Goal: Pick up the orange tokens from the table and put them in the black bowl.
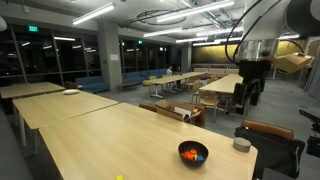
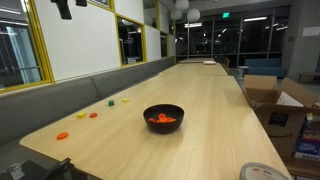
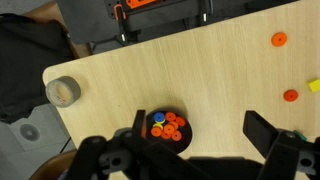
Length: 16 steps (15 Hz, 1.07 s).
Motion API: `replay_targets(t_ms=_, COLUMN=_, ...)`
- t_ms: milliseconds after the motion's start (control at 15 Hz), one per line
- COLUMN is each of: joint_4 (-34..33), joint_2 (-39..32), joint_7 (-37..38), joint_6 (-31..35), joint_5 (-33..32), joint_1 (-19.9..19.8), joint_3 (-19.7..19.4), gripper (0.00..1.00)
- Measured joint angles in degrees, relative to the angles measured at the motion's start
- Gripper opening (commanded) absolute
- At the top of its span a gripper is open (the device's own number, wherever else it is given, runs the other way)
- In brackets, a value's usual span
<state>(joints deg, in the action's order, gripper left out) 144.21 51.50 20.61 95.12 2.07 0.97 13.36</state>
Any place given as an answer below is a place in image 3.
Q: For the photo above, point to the red-orange round token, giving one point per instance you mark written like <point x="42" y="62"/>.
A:
<point x="290" y="95"/>

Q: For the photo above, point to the black clamp with orange handle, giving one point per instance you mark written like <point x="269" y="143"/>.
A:
<point x="125" y="16"/>

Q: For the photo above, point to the orange tokens in bowl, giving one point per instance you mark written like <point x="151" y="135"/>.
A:
<point x="172" y="127"/>

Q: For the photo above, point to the yellow cube block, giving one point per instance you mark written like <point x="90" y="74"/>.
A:
<point x="314" y="85"/>

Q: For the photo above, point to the orange round token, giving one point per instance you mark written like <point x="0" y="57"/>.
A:
<point x="279" y="39"/>

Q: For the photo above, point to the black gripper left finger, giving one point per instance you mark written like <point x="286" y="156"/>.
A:
<point x="139" y="125"/>

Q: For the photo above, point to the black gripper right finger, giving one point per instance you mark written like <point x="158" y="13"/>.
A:
<point x="259" y="132"/>

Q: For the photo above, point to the black fabric bag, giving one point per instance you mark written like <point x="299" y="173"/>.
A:
<point x="27" y="48"/>

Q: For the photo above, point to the green block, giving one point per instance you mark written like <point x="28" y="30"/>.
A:
<point x="300" y="135"/>

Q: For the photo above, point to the black bowl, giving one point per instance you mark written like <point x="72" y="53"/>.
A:
<point x="177" y="147"/>

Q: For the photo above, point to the blue token in bowl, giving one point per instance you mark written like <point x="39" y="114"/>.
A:
<point x="159" y="117"/>

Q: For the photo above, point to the grey duct tape roll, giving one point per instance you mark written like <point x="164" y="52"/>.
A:
<point x="63" y="91"/>

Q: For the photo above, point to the yellow token in bowl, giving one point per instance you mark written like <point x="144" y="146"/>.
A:
<point x="158" y="125"/>

